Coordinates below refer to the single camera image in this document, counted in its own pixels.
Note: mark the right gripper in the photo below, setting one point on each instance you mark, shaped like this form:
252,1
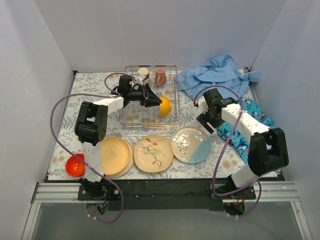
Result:
205,120

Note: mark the floral table mat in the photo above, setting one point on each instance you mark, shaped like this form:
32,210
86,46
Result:
87,87

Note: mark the pink mug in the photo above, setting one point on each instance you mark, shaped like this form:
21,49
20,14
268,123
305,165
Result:
160,77

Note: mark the cream and blue plate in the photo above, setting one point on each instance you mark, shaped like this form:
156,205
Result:
190,145

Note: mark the cream steel tumbler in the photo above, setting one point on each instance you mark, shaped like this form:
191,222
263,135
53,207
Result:
144,71

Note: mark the red bowl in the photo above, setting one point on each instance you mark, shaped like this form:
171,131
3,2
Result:
74,167

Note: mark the shark print cloth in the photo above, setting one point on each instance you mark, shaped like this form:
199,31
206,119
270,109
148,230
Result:
240,122

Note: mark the bird pattern plate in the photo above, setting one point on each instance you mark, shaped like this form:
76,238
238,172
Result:
153,154

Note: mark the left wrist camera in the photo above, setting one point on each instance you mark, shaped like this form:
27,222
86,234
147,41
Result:
141,79

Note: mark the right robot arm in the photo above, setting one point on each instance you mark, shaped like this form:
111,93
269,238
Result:
267,150

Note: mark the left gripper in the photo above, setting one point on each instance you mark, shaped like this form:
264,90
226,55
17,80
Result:
145,95

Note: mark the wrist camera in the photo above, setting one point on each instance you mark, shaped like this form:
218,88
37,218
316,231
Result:
201,104
141,79

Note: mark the yellow bowl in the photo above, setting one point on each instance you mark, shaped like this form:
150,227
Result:
165,106

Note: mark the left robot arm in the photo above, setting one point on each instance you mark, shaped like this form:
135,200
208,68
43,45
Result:
91,125

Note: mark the wire dish rack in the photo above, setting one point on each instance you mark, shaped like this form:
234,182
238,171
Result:
136,116

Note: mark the aluminium frame rail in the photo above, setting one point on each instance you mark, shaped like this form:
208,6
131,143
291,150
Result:
271,191

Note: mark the lower tan plate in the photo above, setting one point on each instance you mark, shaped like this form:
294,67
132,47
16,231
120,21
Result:
128,166

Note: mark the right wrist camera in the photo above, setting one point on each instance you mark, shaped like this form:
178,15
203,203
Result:
201,104

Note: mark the orange plate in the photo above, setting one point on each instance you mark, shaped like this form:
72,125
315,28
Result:
115,155

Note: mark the light blue shirt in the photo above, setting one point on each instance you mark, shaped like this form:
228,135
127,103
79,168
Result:
219,70

